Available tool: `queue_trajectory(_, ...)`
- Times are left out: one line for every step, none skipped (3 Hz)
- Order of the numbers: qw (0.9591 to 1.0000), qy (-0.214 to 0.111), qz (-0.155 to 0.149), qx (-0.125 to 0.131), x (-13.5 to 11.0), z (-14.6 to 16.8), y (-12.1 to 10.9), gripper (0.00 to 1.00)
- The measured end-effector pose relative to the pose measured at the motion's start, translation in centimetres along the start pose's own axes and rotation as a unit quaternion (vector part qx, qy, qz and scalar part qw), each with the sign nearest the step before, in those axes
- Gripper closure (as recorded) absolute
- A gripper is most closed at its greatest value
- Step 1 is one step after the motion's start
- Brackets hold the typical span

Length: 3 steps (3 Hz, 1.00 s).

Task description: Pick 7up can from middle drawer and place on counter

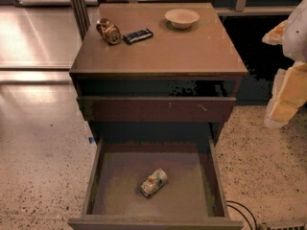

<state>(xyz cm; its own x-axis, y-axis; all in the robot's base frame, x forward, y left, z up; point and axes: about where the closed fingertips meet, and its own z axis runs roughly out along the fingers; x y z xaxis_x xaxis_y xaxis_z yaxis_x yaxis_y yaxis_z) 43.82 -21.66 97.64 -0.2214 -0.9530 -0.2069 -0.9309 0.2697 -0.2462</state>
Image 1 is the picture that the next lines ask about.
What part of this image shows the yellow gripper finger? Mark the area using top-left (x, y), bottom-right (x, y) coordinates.
top-left (264, 61), bottom-right (307, 128)
top-left (262, 20), bottom-right (286, 45)

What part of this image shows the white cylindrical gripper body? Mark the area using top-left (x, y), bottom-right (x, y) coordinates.
top-left (282, 0), bottom-right (307, 62)

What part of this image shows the green white 7up can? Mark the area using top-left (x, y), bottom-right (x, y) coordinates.
top-left (140, 168), bottom-right (168, 197)

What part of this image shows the brown wooden drawer cabinet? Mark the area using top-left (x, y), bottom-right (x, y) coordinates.
top-left (70, 3), bottom-right (247, 141)

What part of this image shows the brown gold soda can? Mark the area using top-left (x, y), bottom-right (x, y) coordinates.
top-left (96, 18), bottom-right (121, 45)

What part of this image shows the open middle drawer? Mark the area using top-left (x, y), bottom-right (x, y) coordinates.
top-left (68, 138), bottom-right (243, 230)

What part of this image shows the closed top drawer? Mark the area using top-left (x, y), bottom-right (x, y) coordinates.
top-left (77, 96), bottom-right (236, 122)

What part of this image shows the white ceramic bowl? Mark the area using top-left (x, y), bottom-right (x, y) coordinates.
top-left (165, 9), bottom-right (200, 30)

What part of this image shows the metal floor vent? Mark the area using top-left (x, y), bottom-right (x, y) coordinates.
top-left (259, 221), bottom-right (307, 230)

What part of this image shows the dark blue snack bar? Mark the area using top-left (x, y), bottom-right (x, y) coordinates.
top-left (123, 29), bottom-right (154, 45)

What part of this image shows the blue tape piece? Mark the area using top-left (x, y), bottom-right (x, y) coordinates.
top-left (88, 137), bottom-right (95, 144)

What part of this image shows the black floor cable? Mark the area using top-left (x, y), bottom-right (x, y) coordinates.
top-left (225, 200), bottom-right (259, 230)

